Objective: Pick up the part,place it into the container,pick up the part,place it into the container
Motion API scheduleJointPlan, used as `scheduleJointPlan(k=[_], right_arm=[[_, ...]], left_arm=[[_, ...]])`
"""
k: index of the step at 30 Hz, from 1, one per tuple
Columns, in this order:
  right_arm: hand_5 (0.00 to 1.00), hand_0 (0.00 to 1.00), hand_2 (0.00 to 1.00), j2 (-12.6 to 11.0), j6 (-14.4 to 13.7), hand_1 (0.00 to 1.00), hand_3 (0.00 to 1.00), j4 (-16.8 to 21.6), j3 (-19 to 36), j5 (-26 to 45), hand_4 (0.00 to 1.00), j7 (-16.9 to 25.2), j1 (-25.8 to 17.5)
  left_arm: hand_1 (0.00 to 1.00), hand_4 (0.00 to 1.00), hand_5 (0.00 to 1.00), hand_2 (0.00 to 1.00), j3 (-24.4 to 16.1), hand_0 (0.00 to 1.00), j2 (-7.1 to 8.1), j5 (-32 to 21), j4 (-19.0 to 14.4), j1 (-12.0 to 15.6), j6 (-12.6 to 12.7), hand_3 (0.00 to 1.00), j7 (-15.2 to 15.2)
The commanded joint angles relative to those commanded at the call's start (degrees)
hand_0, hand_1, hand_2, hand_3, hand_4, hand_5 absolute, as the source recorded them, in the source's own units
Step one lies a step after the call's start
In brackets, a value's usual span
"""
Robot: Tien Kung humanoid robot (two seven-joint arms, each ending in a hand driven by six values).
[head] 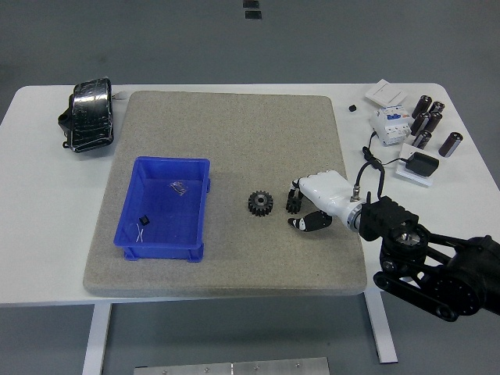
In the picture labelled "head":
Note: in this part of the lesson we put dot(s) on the small clear plastic bag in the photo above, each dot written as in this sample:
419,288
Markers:
178,188

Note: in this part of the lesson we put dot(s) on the white wall switch plate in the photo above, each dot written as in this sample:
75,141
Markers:
386,93

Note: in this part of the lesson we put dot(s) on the black power adapter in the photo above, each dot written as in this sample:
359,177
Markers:
422,164

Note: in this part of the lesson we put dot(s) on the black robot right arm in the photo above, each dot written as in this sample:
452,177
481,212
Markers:
461,269

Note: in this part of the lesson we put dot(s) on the black tape-wrapped device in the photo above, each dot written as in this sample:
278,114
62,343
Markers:
90,117

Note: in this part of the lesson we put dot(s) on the dark brown cylindrical capacitor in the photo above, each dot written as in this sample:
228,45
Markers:
436,107
451,144
423,105
433,122
420,123
422,140

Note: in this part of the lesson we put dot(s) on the white table leg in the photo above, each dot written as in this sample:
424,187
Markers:
95,340
383,332

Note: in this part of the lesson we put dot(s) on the black floor socket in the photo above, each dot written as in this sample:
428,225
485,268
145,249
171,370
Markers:
253,15
251,3

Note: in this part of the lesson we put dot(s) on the white circuit breaker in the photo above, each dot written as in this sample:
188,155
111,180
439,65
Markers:
390,127

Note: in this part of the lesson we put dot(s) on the white flat plate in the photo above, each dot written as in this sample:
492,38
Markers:
406,174

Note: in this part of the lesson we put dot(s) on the blue plastic box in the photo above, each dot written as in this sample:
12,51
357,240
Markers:
164,211

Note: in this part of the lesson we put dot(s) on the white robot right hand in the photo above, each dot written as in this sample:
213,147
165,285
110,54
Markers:
326,191

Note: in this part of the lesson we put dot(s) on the grey-brown mat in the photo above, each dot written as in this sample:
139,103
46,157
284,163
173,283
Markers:
234,148

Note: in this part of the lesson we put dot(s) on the small black cube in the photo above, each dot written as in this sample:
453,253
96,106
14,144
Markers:
352,107

